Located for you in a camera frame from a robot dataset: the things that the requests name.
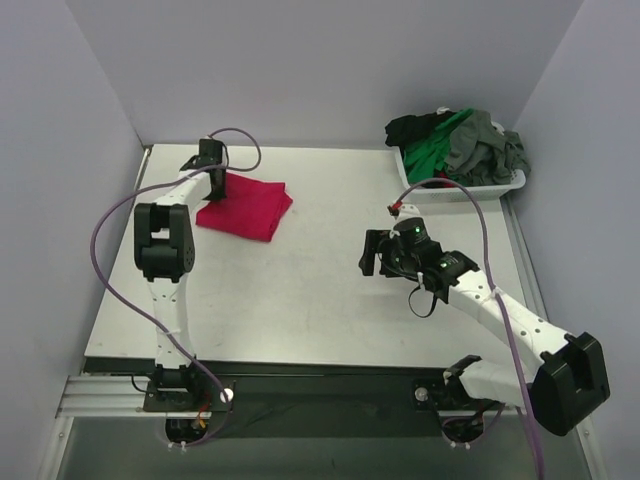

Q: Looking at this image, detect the red t-shirt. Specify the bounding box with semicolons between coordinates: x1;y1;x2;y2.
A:
195;174;293;243

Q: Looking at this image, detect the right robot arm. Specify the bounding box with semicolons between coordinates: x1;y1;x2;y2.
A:
359;216;610;436

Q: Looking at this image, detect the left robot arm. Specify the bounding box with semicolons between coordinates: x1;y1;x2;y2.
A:
134;138;228;412

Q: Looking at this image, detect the white plastic laundry basket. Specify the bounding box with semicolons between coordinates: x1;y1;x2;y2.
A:
392;118;529;206

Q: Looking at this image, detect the red garment in basket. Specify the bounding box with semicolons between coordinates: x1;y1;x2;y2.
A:
423;177;456;189

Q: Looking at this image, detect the green t-shirt in basket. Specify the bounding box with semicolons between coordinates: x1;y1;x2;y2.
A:
402;108;474;185

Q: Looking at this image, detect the black t-shirt in basket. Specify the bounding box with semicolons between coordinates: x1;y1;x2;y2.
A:
385;111;454;148

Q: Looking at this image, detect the grey t-shirt in basket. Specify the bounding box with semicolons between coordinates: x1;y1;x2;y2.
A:
444;110;531;187

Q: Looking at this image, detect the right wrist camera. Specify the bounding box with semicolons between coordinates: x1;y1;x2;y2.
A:
387;202;421;222

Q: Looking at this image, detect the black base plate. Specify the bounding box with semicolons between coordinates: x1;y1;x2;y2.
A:
137;363;499;446

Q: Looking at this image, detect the aluminium frame rail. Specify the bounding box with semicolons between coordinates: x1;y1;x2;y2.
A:
53;369;594;420

